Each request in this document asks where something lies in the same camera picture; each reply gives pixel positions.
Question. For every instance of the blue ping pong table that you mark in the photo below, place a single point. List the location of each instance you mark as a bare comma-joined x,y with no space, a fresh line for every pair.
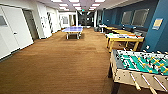
73,29

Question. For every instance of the grey round bin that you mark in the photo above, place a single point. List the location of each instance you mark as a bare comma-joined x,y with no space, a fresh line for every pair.
96,29

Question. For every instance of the small white table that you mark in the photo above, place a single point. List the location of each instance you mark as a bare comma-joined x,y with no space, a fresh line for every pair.
102,26

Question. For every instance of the yellow air hockey table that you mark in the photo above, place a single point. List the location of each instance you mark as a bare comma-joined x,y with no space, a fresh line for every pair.
125,38

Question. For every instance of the medium interior window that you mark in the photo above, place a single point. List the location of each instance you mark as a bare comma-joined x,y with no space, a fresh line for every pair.
126,18

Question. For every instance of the foosball table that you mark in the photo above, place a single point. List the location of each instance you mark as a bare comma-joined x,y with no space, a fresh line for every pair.
140,63

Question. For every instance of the large interior window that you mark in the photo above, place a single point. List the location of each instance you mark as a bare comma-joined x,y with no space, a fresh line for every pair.
140,17

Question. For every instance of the white double door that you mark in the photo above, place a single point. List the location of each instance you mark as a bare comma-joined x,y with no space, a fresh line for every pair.
15,31

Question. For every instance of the yellow framed wall sign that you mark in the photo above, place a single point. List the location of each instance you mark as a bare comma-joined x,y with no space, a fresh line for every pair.
158,24

